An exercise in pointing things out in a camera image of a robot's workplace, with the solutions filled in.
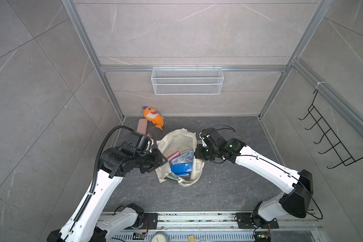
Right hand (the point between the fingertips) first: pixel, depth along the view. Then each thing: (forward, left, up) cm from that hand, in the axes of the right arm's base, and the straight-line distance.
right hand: (194, 154), depth 75 cm
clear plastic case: (+5, +5, -14) cm, 15 cm away
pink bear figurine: (+27, +30, -18) cm, 44 cm away
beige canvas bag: (+10, +12, -3) cm, 16 cm away
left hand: (-7, +12, +9) cm, 17 cm away
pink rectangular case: (+34, +37, -17) cm, 53 cm away
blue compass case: (-2, +7, -15) cm, 17 cm away
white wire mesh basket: (+52, +2, +10) cm, 52 cm away
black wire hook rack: (-10, -58, +14) cm, 61 cm away
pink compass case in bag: (+7, +12, -14) cm, 20 cm away
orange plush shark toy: (+41, +30, -12) cm, 52 cm away
